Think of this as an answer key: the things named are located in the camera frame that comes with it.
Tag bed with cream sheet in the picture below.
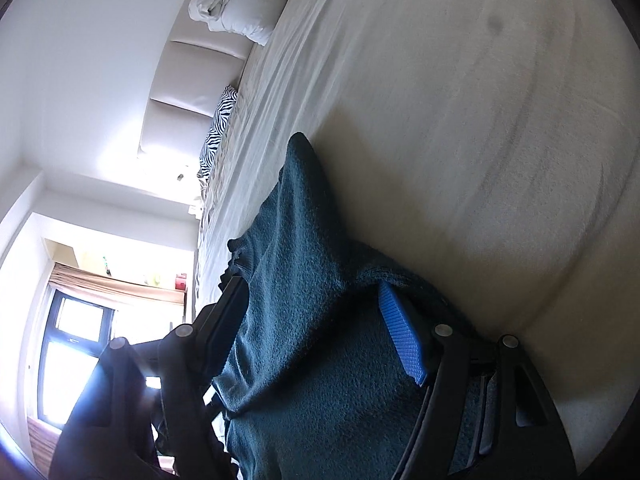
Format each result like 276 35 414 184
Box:
192 0 640 480

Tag black framed window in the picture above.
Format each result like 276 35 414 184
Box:
27 287 121 428

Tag built-in wall shelf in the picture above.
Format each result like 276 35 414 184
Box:
44 236 196 293

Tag zebra print pillow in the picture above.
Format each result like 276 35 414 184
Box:
196 85 239 179

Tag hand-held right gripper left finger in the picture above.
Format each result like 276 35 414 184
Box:
49 276 249 480

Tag dark teal fleece garment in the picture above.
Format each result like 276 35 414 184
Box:
212 131 496 480

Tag beige curtain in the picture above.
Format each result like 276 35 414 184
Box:
47 261 188 307

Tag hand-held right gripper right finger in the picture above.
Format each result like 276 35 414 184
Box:
379 281 582 480

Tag white pillows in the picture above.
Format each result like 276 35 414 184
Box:
188 0 308 45

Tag cream padded headboard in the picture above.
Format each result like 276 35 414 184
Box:
137 20 256 161

